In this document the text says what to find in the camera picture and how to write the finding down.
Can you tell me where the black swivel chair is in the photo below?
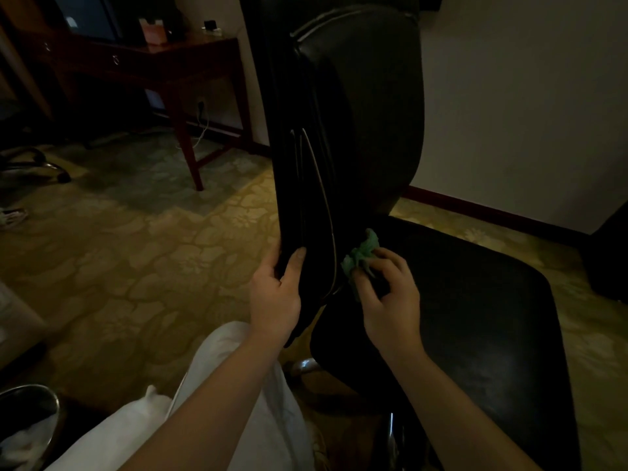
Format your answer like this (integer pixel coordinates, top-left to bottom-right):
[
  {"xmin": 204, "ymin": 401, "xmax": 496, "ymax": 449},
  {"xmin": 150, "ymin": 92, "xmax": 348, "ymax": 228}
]
[{"xmin": 0, "ymin": 105, "xmax": 72, "ymax": 184}]

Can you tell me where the dark red wooden table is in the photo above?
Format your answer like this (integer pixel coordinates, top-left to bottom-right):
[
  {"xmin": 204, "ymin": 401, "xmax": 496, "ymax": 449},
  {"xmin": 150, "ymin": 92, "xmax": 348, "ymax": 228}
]
[{"xmin": 19, "ymin": 29, "xmax": 254, "ymax": 192}]

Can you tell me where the white crumpled tissue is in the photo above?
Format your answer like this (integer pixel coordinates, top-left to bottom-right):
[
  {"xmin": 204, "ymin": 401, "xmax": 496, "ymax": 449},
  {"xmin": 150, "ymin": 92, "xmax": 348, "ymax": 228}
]
[{"xmin": 0, "ymin": 411, "xmax": 58, "ymax": 466}]

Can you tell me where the black leather chair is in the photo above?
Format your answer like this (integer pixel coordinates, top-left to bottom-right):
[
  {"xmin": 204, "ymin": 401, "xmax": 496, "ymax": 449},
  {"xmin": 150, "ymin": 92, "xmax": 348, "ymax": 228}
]
[{"xmin": 237, "ymin": 0, "xmax": 582, "ymax": 471}]

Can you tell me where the person's left hand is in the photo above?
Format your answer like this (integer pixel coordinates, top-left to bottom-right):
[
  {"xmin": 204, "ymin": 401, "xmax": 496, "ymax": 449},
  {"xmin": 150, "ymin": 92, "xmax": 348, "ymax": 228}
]
[{"xmin": 247, "ymin": 242, "xmax": 307, "ymax": 347}]

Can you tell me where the person's right hand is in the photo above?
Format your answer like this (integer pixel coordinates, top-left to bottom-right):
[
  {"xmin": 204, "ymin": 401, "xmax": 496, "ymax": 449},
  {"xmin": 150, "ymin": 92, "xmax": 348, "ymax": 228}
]
[{"xmin": 353, "ymin": 247, "xmax": 425, "ymax": 361}]

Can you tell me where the dark red baseboard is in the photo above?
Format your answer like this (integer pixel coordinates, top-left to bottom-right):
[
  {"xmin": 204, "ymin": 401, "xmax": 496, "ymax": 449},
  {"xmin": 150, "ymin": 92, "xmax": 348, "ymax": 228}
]
[{"xmin": 152, "ymin": 110, "xmax": 589, "ymax": 249}]

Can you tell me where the dark cabinet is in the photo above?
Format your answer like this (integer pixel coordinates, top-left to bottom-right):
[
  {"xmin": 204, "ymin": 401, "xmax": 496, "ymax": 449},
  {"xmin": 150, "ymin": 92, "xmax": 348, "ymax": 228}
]
[{"xmin": 584, "ymin": 200, "xmax": 628, "ymax": 305}]

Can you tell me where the white hanging cord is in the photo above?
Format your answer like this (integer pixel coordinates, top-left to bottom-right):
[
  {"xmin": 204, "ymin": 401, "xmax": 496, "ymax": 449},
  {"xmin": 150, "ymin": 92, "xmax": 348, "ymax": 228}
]
[{"xmin": 176, "ymin": 112, "xmax": 209, "ymax": 150}]

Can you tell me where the brown curtain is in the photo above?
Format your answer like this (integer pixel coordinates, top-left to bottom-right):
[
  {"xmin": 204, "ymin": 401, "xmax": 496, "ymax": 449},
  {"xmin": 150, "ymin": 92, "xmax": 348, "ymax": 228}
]
[{"xmin": 0, "ymin": 0, "xmax": 55, "ymax": 121}]

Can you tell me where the person's right forearm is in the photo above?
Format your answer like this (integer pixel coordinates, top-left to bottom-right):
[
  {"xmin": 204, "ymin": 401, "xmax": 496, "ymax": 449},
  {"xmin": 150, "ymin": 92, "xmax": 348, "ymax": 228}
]
[{"xmin": 387, "ymin": 347, "xmax": 540, "ymax": 471}]

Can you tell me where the green cleaning cloth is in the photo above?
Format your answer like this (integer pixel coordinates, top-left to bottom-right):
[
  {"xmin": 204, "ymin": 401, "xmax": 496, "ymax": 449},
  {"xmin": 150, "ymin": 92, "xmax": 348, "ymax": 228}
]
[{"xmin": 341, "ymin": 228, "xmax": 381, "ymax": 300}]

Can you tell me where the pink tissue box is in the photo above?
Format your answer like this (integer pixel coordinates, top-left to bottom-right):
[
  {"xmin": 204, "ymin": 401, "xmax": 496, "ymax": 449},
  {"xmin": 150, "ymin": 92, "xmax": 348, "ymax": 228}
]
[{"xmin": 139, "ymin": 18, "xmax": 167, "ymax": 46}]

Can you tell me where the black mini fridge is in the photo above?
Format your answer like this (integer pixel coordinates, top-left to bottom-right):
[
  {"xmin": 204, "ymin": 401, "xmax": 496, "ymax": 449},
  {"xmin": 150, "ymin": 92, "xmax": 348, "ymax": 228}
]
[{"xmin": 51, "ymin": 0, "xmax": 183, "ymax": 44}]

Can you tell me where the beige upholstered furniture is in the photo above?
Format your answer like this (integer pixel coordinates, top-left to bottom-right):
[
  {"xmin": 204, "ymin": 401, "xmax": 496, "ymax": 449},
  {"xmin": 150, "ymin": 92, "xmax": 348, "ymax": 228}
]
[{"xmin": 0, "ymin": 281, "xmax": 50, "ymax": 371}]

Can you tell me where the metal trash bin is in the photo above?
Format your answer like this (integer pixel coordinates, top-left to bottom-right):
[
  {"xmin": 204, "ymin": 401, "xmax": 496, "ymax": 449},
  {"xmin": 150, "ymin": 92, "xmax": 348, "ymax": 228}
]
[{"xmin": 0, "ymin": 383, "xmax": 62, "ymax": 471}]

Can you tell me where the person's left forearm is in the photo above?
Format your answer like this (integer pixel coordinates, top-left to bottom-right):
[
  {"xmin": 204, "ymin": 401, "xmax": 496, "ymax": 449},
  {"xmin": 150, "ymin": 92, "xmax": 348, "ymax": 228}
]
[{"xmin": 120, "ymin": 333, "xmax": 290, "ymax": 471}]

